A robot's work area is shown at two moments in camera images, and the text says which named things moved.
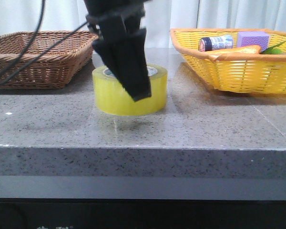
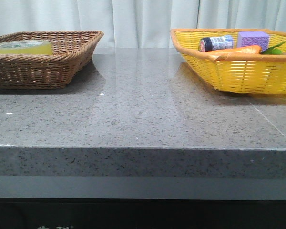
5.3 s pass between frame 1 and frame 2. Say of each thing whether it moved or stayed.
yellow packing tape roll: moved
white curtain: stayed
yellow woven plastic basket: stayed
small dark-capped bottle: stayed
